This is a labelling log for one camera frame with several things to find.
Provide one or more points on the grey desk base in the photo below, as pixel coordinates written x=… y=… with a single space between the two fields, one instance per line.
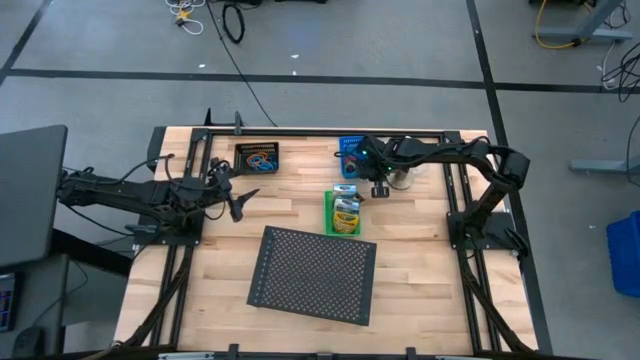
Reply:
x=585 y=34

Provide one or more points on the black aluminium table frame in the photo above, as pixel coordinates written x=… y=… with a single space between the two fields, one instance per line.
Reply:
x=430 y=133

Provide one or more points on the grey desk foot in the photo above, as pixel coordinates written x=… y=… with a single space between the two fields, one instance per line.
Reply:
x=600 y=165

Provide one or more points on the large yellow crayon box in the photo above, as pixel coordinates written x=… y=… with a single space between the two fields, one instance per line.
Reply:
x=346 y=222

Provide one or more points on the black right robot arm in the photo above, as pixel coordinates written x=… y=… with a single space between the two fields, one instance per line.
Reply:
x=450 y=150

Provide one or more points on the green plastic basket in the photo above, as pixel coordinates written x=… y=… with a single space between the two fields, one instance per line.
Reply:
x=327 y=215

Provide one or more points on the silver metal rail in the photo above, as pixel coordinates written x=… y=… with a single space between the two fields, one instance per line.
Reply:
x=185 y=357

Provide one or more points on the computer keyboard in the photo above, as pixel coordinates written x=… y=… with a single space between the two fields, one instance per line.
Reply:
x=6 y=305

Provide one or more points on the black clamp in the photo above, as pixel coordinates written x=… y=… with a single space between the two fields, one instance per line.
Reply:
x=411 y=354
x=238 y=122
x=208 y=119
x=233 y=350

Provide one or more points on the black perforated metal riser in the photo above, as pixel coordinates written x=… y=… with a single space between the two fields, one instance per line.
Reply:
x=310 y=275

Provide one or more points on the blue storage bin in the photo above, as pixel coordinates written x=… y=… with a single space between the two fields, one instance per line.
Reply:
x=625 y=255

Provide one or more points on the blue plastic basket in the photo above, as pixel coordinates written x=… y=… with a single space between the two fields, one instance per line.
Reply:
x=347 y=142

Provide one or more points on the black power box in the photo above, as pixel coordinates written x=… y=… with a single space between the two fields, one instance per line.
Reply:
x=156 y=142

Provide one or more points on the black computer mouse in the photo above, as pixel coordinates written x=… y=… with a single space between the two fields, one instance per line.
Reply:
x=27 y=342

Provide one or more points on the dark grey desk top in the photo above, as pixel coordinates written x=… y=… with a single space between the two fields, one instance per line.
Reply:
x=30 y=150

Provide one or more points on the black mesh basket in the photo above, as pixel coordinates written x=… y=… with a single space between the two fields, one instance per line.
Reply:
x=256 y=146

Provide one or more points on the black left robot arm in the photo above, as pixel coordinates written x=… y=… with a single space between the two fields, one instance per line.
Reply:
x=125 y=192

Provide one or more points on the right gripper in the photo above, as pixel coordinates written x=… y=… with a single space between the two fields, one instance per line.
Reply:
x=380 y=160

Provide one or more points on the long blue rubber band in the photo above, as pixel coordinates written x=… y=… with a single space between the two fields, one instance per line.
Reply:
x=259 y=159

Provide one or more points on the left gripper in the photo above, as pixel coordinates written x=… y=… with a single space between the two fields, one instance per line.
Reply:
x=223 y=186

